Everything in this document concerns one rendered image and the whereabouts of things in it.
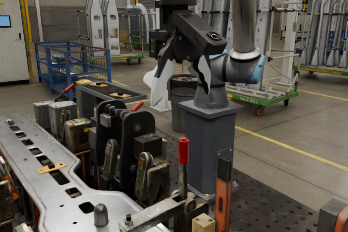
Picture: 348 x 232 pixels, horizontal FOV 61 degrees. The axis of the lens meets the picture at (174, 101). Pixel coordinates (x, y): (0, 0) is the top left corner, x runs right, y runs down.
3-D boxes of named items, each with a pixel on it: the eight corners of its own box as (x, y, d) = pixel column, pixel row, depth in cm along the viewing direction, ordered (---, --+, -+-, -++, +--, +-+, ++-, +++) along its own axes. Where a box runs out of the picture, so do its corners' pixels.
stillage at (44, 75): (39, 82, 723) (33, 42, 698) (72, 78, 767) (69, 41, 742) (50, 91, 628) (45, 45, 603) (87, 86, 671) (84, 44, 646)
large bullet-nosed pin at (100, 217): (92, 227, 69) (90, 203, 68) (104, 221, 71) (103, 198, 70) (98, 234, 67) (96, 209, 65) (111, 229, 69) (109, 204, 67)
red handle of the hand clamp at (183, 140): (173, 201, 68) (173, 136, 63) (180, 197, 69) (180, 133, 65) (185, 209, 64) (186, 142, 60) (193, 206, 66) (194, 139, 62)
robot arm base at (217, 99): (212, 98, 139) (212, 76, 136) (235, 105, 127) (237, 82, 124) (186, 103, 130) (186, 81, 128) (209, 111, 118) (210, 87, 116)
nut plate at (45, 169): (39, 174, 90) (39, 171, 90) (35, 170, 93) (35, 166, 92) (67, 166, 95) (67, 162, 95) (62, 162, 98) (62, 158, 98)
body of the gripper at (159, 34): (176, 57, 66) (176, 0, 63) (204, 61, 60) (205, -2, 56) (147, 60, 61) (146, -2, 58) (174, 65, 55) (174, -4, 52)
